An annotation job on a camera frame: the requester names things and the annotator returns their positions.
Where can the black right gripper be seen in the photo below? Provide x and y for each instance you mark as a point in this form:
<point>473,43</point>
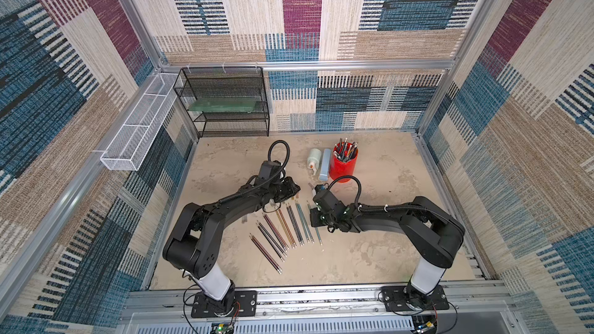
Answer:
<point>318,216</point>

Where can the yellow striped pencil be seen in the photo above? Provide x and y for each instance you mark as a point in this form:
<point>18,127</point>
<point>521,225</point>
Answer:
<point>285,228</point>

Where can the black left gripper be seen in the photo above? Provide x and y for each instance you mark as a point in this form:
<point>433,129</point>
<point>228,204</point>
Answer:
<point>292,187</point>

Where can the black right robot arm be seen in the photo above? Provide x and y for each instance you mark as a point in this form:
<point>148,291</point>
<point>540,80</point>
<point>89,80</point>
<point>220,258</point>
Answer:
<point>434,233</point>

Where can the green striped pencil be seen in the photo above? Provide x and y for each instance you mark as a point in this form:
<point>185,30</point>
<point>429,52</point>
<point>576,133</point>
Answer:
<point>303,222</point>
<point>314,213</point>
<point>309,231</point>

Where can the pencils in red cup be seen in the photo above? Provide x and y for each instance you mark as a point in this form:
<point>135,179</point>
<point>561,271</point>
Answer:
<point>344,149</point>

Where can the black wire mesh shelf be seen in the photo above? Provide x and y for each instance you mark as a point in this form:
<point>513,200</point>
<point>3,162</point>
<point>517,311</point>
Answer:
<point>194,83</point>

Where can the black white striped pencil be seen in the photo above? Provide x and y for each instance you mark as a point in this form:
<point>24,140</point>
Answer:
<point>270,241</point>

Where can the green board on shelf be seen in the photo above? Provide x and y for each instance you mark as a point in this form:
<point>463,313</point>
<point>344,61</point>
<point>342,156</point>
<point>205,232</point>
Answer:
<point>224,105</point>

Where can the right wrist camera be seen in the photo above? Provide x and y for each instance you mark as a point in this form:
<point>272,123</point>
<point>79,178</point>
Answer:
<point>321,188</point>

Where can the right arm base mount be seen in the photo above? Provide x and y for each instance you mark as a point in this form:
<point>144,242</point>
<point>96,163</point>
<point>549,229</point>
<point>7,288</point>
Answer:
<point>405,298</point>

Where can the white wire mesh basket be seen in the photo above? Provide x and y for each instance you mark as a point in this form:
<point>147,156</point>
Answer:
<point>128,149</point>

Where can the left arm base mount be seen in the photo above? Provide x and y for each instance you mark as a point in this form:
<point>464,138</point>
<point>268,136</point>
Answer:
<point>241,303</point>

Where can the red pencil cup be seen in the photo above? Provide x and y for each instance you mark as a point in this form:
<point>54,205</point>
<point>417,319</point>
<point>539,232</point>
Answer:
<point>338,167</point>

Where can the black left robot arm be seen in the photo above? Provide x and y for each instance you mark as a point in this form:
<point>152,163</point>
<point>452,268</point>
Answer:
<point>194,243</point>

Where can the light blue eraser box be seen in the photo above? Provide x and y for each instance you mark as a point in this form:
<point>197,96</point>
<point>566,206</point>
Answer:
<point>325,164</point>

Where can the dark navy striped pencil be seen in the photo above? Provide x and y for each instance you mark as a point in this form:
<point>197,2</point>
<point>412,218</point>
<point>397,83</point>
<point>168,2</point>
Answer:
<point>295,225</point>

